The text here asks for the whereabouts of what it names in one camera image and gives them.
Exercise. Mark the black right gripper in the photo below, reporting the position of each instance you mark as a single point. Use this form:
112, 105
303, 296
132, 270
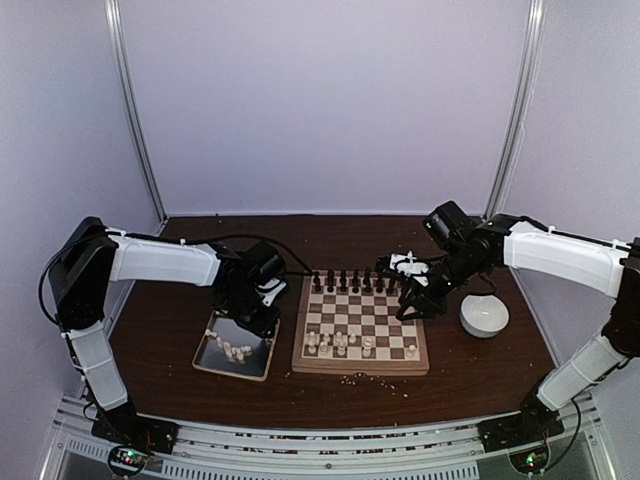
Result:
436, 304

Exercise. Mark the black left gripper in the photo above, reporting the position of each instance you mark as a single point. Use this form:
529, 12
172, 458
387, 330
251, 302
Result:
267, 323

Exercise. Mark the white chess king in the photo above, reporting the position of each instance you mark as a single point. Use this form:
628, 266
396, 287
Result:
367, 347

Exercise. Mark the metal tray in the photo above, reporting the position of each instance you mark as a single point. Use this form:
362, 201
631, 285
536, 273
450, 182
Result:
209, 358

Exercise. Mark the white chess knight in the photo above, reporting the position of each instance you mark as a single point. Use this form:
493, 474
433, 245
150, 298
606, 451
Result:
324, 349

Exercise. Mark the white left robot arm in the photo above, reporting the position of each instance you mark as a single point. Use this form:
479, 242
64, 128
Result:
80, 274

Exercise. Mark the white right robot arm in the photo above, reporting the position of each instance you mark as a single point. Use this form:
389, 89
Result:
592, 282

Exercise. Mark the black chess pieces row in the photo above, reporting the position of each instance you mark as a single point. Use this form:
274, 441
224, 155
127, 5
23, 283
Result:
353, 282

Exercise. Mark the wooden chess board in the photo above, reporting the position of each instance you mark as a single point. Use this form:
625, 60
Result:
364, 316

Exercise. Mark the white chess pieces pile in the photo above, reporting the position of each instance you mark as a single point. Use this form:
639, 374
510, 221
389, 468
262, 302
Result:
236, 353

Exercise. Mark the white bowl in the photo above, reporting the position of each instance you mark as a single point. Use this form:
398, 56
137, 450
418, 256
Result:
483, 316

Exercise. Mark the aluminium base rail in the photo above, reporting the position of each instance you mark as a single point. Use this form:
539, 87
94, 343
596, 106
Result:
445, 450

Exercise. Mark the aluminium frame post right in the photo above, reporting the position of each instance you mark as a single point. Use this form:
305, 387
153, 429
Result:
523, 95

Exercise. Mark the aluminium frame post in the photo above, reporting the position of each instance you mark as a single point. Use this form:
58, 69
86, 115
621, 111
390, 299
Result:
523, 95
118, 41

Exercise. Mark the aluminium frame post left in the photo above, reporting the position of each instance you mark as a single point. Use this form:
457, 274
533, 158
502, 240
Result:
118, 41

